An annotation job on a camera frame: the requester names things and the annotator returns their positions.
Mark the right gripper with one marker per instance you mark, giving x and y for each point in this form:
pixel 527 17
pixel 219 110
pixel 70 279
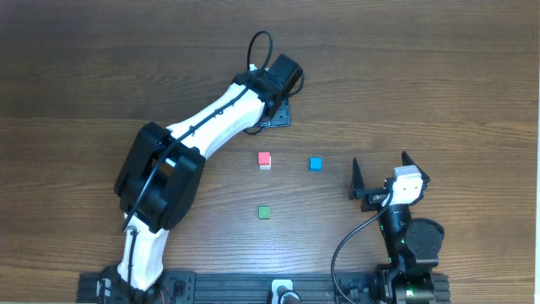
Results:
pixel 373 198

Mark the red cube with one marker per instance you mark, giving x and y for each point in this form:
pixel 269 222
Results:
pixel 264 158

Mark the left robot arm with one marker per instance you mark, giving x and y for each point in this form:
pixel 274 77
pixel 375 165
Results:
pixel 219 122

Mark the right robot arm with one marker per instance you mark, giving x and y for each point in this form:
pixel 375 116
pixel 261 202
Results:
pixel 415 245

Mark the blue cube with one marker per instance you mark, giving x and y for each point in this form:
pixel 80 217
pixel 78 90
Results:
pixel 315 164

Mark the white cube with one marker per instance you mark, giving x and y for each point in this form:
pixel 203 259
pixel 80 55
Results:
pixel 265 167

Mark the green cube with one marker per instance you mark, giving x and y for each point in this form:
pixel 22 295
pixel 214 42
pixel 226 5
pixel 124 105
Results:
pixel 264 212

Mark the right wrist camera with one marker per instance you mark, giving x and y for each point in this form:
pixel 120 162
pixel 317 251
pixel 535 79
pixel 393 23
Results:
pixel 406 186

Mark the mounting rail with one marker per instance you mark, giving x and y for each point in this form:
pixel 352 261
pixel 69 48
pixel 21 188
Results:
pixel 236 289

